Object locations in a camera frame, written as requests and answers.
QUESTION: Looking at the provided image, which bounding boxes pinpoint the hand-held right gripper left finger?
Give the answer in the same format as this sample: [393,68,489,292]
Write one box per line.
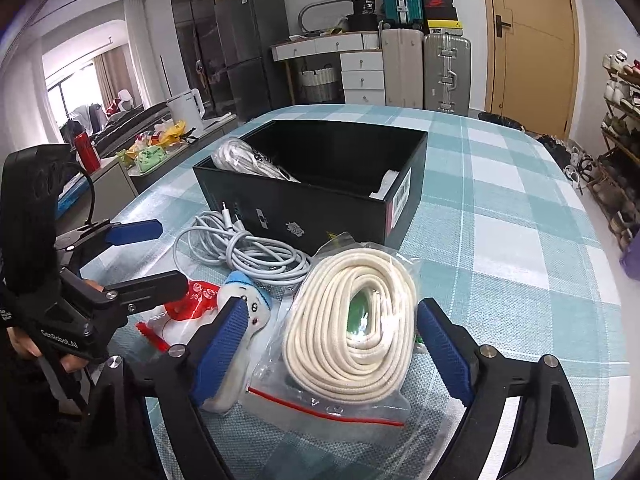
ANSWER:
[75,297,251,480]

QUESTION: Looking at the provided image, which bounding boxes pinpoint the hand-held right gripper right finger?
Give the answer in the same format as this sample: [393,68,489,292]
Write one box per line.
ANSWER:
[415,297,596,480]

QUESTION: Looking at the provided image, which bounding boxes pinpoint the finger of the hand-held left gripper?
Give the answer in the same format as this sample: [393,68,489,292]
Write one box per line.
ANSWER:
[102,270,190,318]
[52,219,164,266]

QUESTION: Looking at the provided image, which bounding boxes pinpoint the red white plastic bag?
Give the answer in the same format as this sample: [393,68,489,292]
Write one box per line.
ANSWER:
[136,280,223,356]

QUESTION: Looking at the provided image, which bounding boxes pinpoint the blue white plush toy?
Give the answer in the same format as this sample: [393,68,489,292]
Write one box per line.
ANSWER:
[202,270,273,413]

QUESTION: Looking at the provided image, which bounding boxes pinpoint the green medicine packet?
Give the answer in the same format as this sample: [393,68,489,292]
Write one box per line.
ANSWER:
[346,294,426,356]

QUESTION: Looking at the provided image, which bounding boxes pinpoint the white charging cable bundle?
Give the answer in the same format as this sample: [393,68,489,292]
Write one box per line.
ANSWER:
[172,201,313,293]

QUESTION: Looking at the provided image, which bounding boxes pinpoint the white rope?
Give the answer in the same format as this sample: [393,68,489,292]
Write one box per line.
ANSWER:
[240,232,426,428]

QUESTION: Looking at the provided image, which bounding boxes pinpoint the black cardboard box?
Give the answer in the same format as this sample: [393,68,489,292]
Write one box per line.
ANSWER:
[192,120,429,252]

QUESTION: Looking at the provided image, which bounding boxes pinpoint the person's left hand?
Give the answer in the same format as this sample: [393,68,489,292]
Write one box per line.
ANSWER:
[7,325,88,375]

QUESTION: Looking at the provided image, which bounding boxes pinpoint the grey side cabinet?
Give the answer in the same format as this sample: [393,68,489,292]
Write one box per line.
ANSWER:
[55,112,238,216]

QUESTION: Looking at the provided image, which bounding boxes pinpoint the green snack packet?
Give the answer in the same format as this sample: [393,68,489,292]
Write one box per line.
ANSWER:
[136,146,167,172]

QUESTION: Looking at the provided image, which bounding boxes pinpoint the red bottle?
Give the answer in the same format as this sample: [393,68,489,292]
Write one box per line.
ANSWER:
[74,131,100,173]

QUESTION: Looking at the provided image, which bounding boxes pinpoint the yellow plastic bag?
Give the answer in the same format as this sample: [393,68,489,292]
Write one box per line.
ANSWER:
[157,121,191,147]

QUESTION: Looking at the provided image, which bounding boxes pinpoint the dark sofa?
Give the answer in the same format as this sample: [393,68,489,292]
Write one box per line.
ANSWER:
[95,101,171,156]

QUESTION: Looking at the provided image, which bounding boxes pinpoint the hanging clothes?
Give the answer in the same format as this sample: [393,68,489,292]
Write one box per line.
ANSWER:
[60,102,108,143]

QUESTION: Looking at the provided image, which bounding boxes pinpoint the white electric kettle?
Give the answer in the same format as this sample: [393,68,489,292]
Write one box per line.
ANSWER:
[166,90,206,136]

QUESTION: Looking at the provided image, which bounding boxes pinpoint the teal checked tablecloth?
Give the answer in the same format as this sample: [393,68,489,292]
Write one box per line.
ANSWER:
[92,105,632,480]

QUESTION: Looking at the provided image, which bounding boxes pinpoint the brown curtain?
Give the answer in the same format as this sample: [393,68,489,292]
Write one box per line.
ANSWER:
[92,45,131,106]

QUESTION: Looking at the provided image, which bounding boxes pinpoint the white curtain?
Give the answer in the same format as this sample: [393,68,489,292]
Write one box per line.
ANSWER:
[124,0,151,108]

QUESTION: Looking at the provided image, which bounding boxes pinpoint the dark glass wardrobe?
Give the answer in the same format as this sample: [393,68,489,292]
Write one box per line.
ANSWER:
[167,0,231,116]

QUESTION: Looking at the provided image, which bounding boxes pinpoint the purple cloth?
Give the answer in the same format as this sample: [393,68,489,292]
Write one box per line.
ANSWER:
[619,225,640,281]

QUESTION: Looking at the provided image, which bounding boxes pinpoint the grey refrigerator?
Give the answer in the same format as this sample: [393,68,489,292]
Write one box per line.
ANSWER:
[215,0,293,123]

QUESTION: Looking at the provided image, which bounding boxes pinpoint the woven laundry basket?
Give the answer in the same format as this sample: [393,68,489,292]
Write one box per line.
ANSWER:
[298,64,341,106]

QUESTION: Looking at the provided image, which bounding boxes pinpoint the pile of shoes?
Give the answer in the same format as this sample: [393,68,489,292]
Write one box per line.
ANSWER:
[532,132,596,193]

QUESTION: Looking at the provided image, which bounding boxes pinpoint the black trash bag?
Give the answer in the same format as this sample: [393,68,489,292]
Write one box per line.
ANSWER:
[477,111,526,133]

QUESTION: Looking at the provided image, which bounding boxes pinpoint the white desk with drawers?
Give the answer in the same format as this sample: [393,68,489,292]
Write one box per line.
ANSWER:
[271,32,387,108]

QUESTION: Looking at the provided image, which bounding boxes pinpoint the silver suitcase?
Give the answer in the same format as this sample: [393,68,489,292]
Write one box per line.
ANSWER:
[422,34,472,115]

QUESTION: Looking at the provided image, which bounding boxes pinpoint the beige suitcase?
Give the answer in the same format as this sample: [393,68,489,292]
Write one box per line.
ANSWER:
[380,28,426,109]

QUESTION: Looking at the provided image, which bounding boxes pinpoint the wooden shoe rack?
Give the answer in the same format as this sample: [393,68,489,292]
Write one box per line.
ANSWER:
[587,50,640,253]

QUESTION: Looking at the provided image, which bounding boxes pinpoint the yellow wooden door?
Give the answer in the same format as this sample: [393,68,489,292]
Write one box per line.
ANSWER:
[479,0,581,138]

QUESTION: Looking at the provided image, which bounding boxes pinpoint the stack of shoe boxes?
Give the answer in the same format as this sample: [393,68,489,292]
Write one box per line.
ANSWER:
[420,0,463,37]

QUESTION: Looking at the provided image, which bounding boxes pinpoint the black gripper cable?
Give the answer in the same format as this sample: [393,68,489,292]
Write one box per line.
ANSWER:
[65,160,98,226]

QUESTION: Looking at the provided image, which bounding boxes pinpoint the white cord bundle black label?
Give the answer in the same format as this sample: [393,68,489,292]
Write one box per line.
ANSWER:
[210,136,301,184]

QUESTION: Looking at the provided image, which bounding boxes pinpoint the chrome tube frame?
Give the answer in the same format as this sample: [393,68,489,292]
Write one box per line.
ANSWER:
[298,0,353,36]

